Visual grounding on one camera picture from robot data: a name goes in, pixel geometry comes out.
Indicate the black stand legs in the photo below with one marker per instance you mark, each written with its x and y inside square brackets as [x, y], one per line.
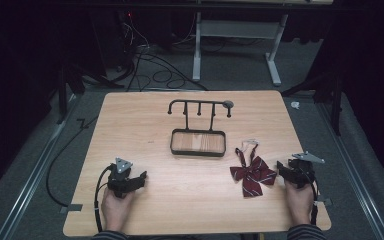
[336, 100]
[63, 90]

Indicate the black hook rack wooden tray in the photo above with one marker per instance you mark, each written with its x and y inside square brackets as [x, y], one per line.
[198, 141]

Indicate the person's left hand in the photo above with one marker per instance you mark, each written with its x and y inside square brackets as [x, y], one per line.
[115, 210]

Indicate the white metal desk frame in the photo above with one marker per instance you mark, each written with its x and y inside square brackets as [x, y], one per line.
[240, 29]

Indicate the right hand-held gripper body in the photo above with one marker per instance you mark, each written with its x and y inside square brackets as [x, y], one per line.
[300, 171]

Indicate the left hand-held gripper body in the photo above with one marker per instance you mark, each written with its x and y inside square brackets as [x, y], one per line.
[120, 181]

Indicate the person's right hand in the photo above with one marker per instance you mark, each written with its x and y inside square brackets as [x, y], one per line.
[298, 203]

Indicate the metal floor rail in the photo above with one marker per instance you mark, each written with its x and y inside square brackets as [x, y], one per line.
[36, 170]
[353, 170]

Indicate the grey tape piece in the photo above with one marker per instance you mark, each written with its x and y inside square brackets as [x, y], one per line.
[71, 208]

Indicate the small white crumpled scrap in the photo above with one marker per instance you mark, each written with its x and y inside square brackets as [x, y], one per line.
[295, 105]

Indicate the dark red striped bow tie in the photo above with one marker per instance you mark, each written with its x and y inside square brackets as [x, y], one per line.
[253, 175]

